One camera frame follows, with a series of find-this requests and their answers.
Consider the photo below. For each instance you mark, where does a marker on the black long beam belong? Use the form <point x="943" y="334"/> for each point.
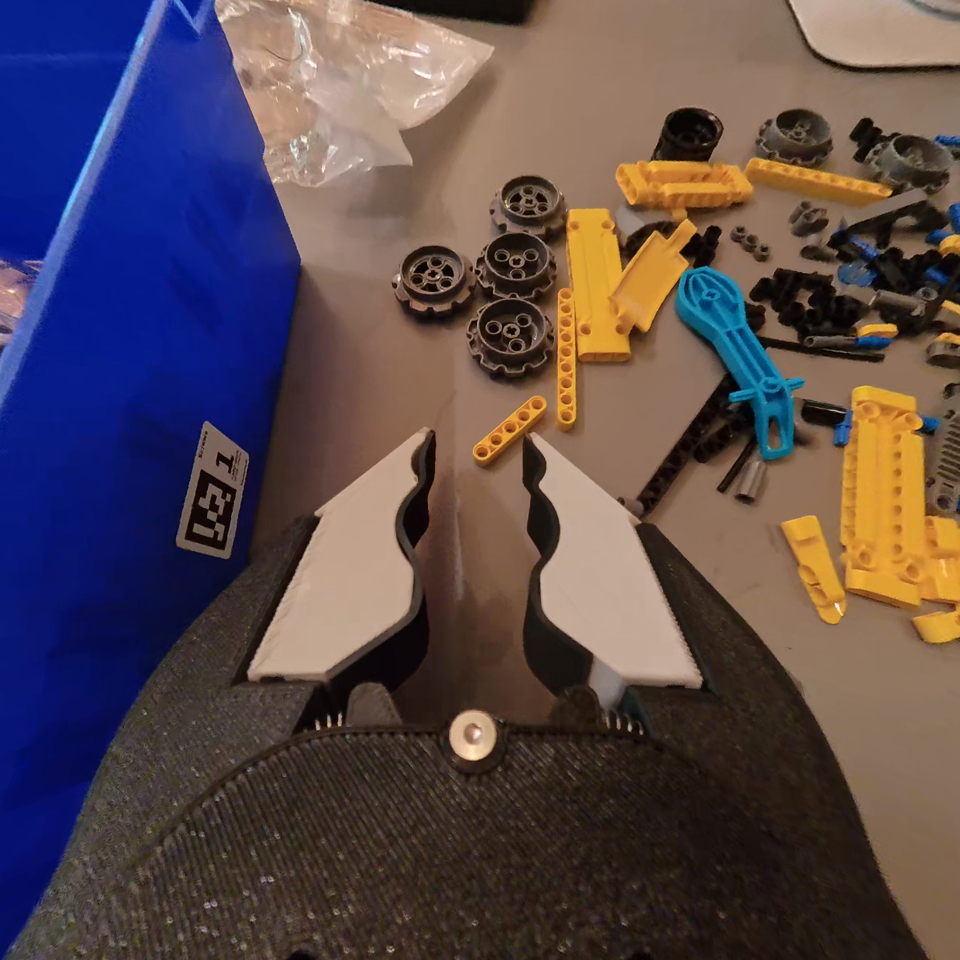
<point x="690" y="457"/>

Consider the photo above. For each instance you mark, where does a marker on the white tag sticker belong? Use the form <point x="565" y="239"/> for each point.
<point x="214" y="495"/>

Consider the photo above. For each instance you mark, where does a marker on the yellow wedge panel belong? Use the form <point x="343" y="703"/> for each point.
<point x="814" y="570"/>

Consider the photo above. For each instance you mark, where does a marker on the yellow flat panel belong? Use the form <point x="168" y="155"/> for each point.
<point x="592" y="285"/>

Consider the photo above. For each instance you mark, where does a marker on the pile of toy building pieces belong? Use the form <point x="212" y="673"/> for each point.
<point x="817" y="300"/>

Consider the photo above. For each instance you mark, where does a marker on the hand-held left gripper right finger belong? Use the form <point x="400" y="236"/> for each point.
<point x="607" y="592"/>

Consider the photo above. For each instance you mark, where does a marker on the clear plastic bag with parts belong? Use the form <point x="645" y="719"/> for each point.
<point x="19" y="300"/>

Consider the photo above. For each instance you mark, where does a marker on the yellow curved piece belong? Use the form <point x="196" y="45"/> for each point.
<point x="937" y="626"/>

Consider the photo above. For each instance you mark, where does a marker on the yellow frame piece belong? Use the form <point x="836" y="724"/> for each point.
<point x="637" y="184"/>

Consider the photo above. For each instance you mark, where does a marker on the grey sprocket wheel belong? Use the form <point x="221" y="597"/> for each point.
<point x="433" y="281"/>
<point x="511" y="337"/>
<point x="529" y="208"/>
<point x="516" y="265"/>
<point x="795" y="137"/>
<point x="913" y="165"/>

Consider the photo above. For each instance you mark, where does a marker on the yellow long beam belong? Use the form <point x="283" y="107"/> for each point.
<point x="817" y="181"/>

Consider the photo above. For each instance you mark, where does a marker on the blue plastic bin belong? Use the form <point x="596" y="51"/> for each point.
<point x="150" y="300"/>

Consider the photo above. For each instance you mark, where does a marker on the yellow thin beam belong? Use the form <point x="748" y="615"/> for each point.
<point x="566" y="360"/>

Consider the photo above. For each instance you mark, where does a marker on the dark block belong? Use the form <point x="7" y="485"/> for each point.
<point x="465" y="9"/>

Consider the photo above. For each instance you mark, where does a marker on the yellow panel assembly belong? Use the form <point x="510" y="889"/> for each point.
<point x="885" y="510"/>

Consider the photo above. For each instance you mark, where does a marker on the yellow curved panel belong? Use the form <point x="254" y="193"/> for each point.
<point x="652" y="277"/>

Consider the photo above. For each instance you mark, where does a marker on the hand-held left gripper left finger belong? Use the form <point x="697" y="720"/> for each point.
<point x="337" y="600"/>

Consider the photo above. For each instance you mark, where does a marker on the black tyre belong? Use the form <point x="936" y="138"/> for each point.
<point x="691" y="135"/>

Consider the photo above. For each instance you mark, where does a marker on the teal brick separator tool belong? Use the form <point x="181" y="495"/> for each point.
<point x="739" y="352"/>

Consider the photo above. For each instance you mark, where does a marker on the white flat base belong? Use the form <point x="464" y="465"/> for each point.
<point x="877" y="37"/>

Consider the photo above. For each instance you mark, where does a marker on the grey ribbed piece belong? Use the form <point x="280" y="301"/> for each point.
<point x="946" y="450"/>

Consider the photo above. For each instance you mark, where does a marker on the grey axle connector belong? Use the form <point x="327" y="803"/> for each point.
<point x="750" y="480"/>

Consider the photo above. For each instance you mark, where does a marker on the yellow short beam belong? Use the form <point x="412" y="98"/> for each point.
<point x="510" y="430"/>

